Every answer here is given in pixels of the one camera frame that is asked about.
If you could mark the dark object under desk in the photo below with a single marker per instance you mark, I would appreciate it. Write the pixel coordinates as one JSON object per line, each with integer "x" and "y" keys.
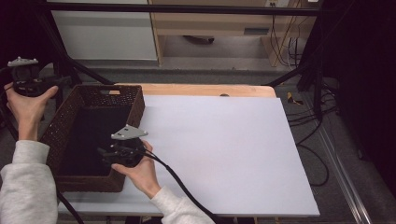
{"x": 199, "y": 39}

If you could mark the person's right hand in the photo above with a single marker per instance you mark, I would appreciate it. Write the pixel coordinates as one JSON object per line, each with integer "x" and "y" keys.
{"x": 141, "y": 177}

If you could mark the brown woven basket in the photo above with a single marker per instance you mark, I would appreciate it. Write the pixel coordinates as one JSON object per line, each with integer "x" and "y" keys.
{"x": 124, "y": 102}

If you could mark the person's left hand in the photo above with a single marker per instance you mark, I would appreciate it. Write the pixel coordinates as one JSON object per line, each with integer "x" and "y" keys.
{"x": 28, "y": 112}

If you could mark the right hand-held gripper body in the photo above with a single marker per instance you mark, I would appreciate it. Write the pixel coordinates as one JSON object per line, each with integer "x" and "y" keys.
{"x": 127, "y": 133}

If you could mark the black and yellow tape piece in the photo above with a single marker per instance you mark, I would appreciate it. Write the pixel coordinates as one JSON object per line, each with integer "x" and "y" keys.
{"x": 292, "y": 99}

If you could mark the aluminium floor rail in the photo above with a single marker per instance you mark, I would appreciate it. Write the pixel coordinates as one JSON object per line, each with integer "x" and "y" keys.
{"x": 345, "y": 183}

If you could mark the white cabinet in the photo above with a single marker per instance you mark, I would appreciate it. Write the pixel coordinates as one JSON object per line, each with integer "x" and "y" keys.
{"x": 106, "y": 37}

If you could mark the wooden table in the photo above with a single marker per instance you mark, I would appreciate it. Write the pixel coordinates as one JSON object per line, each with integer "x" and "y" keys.
{"x": 193, "y": 89}

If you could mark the black curtain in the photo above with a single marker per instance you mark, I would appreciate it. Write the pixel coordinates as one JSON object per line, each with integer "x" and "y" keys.
{"x": 18, "y": 31}
{"x": 367, "y": 77}

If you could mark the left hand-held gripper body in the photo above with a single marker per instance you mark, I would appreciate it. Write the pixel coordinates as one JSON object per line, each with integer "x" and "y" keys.
{"x": 26, "y": 77}

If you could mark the white table sheet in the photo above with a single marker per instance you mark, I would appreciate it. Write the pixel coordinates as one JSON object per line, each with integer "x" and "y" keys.
{"x": 233, "y": 155}

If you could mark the black knit vest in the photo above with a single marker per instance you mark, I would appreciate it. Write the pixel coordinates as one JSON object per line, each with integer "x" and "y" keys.
{"x": 87, "y": 140}

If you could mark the black metal crossbar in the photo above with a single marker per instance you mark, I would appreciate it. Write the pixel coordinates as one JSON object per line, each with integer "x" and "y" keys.
{"x": 186, "y": 8}

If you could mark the white wall outlet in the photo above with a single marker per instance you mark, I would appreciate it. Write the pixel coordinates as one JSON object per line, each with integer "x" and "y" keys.
{"x": 271, "y": 2}

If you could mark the black metal stand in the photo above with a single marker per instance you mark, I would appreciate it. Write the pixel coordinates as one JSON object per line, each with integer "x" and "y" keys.
{"x": 77, "y": 67}
{"x": 317, "y": 81}

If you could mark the light wooden desk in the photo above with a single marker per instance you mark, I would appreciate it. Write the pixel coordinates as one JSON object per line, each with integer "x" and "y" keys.
{"x": 211, "y": 23}

